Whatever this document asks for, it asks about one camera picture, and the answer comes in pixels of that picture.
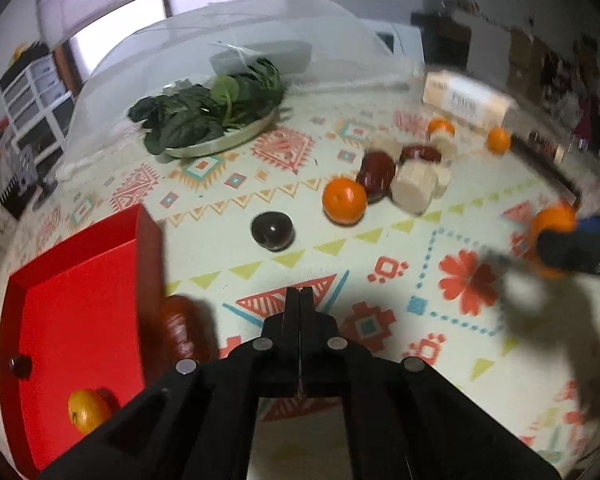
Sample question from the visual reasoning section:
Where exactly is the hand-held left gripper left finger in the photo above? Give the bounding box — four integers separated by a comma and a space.
40, 287, 301, 480

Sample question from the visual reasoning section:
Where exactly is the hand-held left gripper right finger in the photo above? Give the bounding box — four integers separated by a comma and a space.
300, 287, 563, 480

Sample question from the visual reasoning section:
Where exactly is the dark plum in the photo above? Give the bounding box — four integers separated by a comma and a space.
250, 211, 295, 252
9, 355, 33, 380

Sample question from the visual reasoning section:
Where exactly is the large red date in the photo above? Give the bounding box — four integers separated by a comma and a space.
159, 295, 206, 361

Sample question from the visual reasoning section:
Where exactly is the red tray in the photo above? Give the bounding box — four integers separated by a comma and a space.
0, 204, 163, 478

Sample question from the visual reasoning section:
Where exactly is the yellowish orange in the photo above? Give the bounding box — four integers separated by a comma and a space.
67, 389, 111, 436

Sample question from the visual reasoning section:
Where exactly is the tissue box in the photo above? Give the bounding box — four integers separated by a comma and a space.
423, 70, 513, 128

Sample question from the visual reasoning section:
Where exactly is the metal plate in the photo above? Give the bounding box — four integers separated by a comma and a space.
162, 105, 278, 159

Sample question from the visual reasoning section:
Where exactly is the plate of spinach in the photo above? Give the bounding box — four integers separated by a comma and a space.
127, 57, 287, 156

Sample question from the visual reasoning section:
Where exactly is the white chair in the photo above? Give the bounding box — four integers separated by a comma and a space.
375, 22, 426, 58

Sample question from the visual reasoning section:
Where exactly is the phone stand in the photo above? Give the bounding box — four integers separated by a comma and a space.
0, 146, 61, 211

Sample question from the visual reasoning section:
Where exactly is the white mesh food cover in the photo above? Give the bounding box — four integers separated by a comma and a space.
60, 0, 426, 181

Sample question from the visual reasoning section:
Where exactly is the white plastic drawer unit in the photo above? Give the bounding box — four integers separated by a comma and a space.
10, 92, 78, 161

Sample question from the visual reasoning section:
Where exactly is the window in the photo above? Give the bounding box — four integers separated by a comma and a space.
67, 0, 288, 86

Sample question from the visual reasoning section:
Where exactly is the grey drawer unit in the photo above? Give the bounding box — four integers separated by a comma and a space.
0, 42, 61, 111

